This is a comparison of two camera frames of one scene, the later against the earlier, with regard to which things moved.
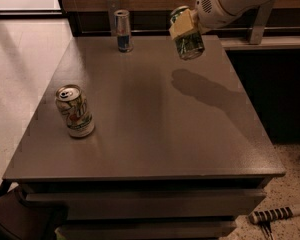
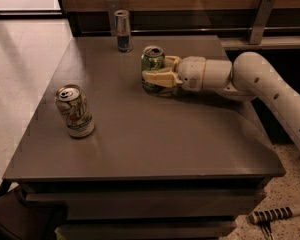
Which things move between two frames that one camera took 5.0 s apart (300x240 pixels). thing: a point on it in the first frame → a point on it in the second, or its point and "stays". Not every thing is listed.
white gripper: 220,10 → 190,72
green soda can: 191,45 → 152,59
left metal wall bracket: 113,5 stays
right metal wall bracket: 261,20 stays
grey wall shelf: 267,42 stays
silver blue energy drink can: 123,30 stays
